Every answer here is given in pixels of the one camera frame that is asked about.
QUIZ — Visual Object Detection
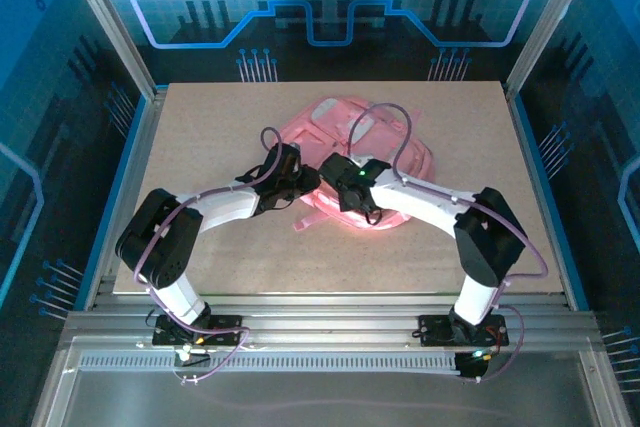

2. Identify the pink student backpack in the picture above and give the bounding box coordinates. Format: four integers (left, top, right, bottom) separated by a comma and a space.
277, 95, 437, 233

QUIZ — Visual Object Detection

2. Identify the grey metal tray panel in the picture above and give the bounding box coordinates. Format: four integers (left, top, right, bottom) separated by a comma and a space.
29, 336, 631, 427

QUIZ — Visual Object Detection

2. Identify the black controller box with lights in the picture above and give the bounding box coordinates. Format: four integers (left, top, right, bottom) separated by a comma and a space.
455, 350, 494, 382

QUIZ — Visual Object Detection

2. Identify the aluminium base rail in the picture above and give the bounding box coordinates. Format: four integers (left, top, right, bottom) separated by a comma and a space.
64, 294, 599, 348

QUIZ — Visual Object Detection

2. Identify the aluminium side rail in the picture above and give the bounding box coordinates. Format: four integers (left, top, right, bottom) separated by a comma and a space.
84, 85, 170, 311

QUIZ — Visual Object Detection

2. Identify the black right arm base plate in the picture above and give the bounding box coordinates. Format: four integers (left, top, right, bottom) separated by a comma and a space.
418, 313, 510, 348

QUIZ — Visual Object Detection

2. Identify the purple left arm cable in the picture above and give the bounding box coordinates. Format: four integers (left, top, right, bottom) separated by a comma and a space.
132, 126, 289, 387

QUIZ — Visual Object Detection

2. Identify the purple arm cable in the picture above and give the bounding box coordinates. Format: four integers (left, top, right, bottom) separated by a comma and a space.
132, 126, 289, 387
347, 102, 551, 386

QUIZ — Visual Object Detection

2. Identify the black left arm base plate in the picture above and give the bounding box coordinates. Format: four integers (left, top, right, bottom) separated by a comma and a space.
151, 313, 245, 348

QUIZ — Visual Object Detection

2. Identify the slotted grey cable duct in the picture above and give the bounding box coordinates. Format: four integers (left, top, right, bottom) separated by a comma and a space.
78, 354, 464, 373

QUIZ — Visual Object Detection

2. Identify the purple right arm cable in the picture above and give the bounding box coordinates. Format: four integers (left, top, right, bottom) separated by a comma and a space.
347, 102, 551, 386

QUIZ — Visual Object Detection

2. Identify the aluminium frame post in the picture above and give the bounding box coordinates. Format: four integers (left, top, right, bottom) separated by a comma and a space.
504, 0, 604, 93
55, 0, 157, 101

